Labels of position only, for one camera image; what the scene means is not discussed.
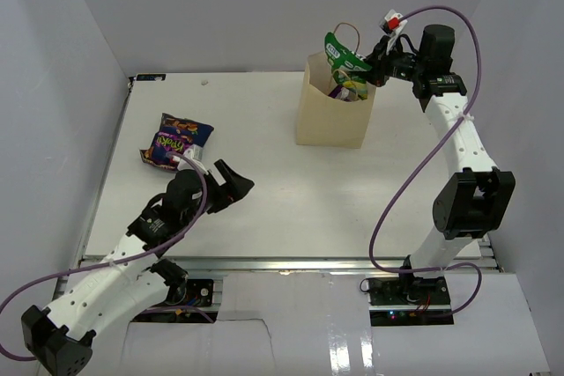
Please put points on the green yellow Fox's candy bag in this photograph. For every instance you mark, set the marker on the green yellow Fox's candy bag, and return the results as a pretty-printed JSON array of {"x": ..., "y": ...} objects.
[{"x": 346, "y": 68}]

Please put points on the aluminium table front rail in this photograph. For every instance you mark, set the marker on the aluminium table front rail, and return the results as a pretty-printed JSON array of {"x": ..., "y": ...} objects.
[{"x": 248, "y": 264}]

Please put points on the dark blue Kroks chip bag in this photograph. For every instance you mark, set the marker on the dark blue Kroks chip bag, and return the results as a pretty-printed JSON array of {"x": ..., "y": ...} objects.
[{"x": 175, "y": 134}]

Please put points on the beige paper bag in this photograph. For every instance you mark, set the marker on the beige paper bag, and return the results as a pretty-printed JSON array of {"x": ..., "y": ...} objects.
[{"x": 324, "y": 121}]

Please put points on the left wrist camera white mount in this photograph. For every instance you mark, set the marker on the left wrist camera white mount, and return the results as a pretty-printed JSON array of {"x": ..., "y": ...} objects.
[{"x": 192, "y": 158}]

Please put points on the purple snack pouch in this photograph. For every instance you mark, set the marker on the purple snack pouch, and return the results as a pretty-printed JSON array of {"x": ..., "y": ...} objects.
[{"x": 340, "y": 93}]

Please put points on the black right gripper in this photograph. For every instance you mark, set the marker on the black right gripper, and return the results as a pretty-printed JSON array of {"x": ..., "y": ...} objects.
[{"x": 379, "y": 61}]

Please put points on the blue label left corner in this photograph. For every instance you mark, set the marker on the blue label left corner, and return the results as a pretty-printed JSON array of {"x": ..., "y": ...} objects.
[{"x": 150, "y": 77}]

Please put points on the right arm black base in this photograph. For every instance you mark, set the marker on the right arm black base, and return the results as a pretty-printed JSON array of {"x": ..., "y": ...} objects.
[{"x": 399, "y": 302}]

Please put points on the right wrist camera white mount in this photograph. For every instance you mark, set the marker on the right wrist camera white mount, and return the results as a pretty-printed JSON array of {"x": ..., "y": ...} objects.
[{"x": 393, "y": 26}]

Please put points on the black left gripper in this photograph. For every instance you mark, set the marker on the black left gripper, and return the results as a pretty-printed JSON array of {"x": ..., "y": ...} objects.
[{"x": 233, "y": 189}]

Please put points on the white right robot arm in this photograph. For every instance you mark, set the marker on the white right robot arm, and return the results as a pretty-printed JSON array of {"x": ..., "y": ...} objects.
[{"x": 474, "y": 200}]

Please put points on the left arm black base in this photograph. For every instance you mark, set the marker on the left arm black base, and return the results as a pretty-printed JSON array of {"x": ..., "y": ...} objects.
[{"x": 182, "y": 290}]

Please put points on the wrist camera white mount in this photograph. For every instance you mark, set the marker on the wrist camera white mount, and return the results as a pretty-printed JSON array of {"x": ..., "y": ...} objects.
[
  {"x": 192, "y": 158},
  {"x": 393, "y": 26}
]

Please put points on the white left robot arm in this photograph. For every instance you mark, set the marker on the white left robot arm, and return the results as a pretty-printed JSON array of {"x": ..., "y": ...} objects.
[{"x": 134, "y": 276}]

